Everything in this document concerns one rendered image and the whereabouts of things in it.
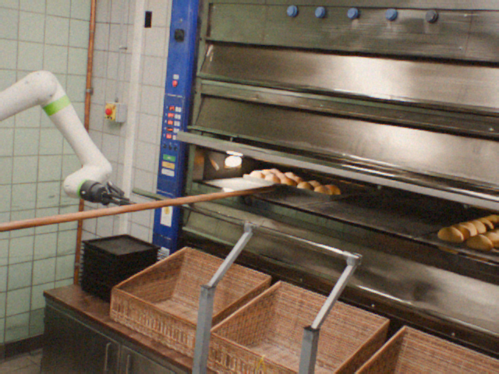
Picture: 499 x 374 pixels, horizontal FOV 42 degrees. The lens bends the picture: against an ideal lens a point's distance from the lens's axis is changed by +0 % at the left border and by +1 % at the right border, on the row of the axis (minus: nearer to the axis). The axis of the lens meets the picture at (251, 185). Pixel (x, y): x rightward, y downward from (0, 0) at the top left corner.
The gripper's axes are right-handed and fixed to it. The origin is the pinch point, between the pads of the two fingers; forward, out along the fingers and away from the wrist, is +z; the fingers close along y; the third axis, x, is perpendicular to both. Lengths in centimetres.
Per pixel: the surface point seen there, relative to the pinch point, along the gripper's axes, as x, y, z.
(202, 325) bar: -7, 40, 40
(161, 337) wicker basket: -17, 59, 7
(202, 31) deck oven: -67, -73, -34
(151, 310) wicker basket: -17, 49, 0
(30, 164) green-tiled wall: -31, 7, -121
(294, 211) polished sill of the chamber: -67, 3, 34
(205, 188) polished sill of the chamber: -67, 3, -21
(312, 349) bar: -8, 31, 89
